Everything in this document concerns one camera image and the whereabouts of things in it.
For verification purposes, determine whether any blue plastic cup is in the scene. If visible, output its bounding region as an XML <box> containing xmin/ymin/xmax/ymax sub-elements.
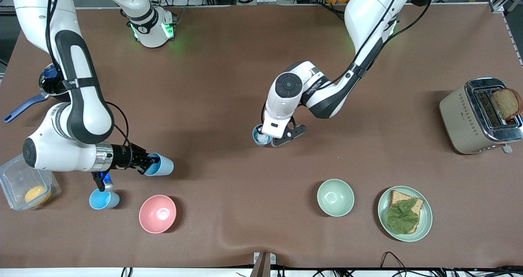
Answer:
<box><xmin>252</xmin><ymin>124</ymin><xmax>274</xmax><ymax>147</ymax></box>
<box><xmin>144</xmin><ymin>153</ymin><xmax>174</xmax><ymax>176</ymax></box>
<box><xmin>89</xmin><ymin>188</ymin><xmax>120</xmax><ymax>210</ymax></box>

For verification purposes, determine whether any pink bowl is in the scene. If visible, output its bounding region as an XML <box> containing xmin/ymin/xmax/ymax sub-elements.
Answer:
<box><xmin>139</xmin><ymin>194</ymin><xmax>177</xmax><ymax>234</ymax></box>

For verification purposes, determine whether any brown table cloth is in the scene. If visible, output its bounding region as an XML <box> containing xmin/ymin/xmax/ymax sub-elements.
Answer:
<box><xmin>0</xmin><ymin>4</ymin><xmax>523</xmax><ymax>269</ymax></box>

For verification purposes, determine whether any pale green bowl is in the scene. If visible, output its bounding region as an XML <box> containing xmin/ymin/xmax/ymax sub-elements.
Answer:
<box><xmin>317</xmin><ymin>179</ymin><xmax>355</xmax><ymax>217</ymax></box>

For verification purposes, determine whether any orange fruit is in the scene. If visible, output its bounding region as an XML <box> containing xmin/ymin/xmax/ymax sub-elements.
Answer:
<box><xmin>25</xmin><ymin>186</ymin><xmax>51</xmax><ymax>206</ymax></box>

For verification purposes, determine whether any clear plastic food container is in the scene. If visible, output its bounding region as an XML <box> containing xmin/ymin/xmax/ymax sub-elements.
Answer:
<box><xmin>0</xmin><ymin>152</ymin><xmax>61</xmax><ymax>211</ymax></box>

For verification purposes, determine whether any metal table clamp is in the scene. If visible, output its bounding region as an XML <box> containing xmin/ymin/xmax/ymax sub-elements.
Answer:
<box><xmin>253</xmin><ymin>252</ymin><xmax>277</xmax><ymax>277</ymax></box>

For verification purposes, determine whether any brown bread slice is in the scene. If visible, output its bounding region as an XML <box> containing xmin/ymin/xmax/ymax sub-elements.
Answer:
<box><xmin>387</xmin><ymin>190</ymin><xmax>425</xmax><ymax>234</ymax></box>

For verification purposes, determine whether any green lettuce leaf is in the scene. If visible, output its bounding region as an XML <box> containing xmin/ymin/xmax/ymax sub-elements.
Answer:
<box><xmin>387</xmin><ymin>198</ymin><xmax>420</xmax><ymax>233</ymax></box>

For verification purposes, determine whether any pale green plate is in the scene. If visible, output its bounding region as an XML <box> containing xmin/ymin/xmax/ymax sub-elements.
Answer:
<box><xmin>377</xmin><ymin>186</ymin><xmax>433</xmax><ymax>242</ymax></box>

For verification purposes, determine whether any beige steel toaster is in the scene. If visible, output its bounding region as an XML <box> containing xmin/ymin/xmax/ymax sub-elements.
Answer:
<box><xmin>439</xmin><ymin>78</ymin><xmax>523</xmax><ymax>155</ymax></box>

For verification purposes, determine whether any brown toast slice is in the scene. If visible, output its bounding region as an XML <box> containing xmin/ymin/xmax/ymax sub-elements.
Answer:
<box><xmin>491</xmin><ymin>88</ymin><xmax>523</xmax><ymax>121</ymax></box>

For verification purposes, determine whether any steel saucepan with blue handle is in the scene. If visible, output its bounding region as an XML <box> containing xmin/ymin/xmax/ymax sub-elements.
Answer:
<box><xmin>3</xmin><ymin>63</ymin><xmax>72</xmax><ymax>123</ymax></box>

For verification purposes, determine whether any black cable loop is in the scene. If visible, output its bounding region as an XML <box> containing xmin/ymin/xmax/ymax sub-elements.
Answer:
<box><xmin>380</xmin><ymin>251</ymin><xmax>409</xmax><ymax>269</ymax></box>

